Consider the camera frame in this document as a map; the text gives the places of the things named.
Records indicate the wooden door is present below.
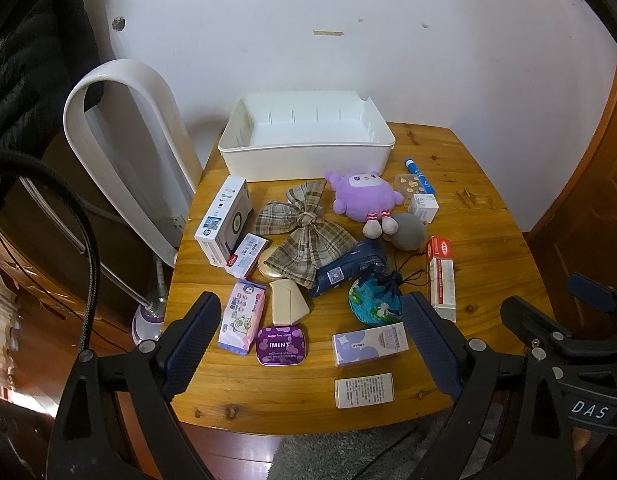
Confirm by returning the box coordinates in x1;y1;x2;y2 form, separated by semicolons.
525;49;617;331

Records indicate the white plastic storage bin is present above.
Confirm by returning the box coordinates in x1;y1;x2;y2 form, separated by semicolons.
218;91;395;182

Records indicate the small red white box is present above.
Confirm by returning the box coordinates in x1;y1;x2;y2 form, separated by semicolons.
225;233;270;280

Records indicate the plaid fabric bow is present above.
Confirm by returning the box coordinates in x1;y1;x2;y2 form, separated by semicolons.
252;180;358;289

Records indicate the green white medicine box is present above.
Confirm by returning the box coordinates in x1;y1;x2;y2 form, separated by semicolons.
334;373;394;410

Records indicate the blue green drawstring pouch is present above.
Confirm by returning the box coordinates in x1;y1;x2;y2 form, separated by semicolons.
347;271;404;327

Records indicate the round gold tin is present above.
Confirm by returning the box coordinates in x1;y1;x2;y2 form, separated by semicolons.
258;244;290;282

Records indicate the white blue HP box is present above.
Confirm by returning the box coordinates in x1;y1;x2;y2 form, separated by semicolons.
194;176;253;268

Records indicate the grey rug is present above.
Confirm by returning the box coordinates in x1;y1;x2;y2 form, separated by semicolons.
267;410;450;480

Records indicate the blue white tube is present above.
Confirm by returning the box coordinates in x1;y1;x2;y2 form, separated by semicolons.
405;158;436;195

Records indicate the dark blue snack packet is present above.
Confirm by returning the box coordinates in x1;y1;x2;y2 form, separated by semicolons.
309;238;387;298

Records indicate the purple mint tin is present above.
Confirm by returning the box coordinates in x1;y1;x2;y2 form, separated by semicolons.
255;326;307;366

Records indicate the grey round plush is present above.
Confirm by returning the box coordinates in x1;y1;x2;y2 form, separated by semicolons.
384;212;427;252

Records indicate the red white medicine box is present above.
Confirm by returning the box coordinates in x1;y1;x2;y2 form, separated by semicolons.
427;236;457;323

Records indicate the black jacket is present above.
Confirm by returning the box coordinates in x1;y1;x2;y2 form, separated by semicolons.
0;0;100;158

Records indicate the white bladeless fan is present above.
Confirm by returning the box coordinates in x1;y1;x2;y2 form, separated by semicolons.
63;58;203;268

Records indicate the purple plush toy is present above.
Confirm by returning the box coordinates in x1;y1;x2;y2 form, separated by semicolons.
325;171;404;240

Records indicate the pink wet wipes pack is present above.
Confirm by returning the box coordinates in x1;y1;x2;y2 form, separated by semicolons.
218;280;266;356

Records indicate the purple white carton box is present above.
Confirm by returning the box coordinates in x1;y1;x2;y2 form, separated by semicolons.
332;322;409;367

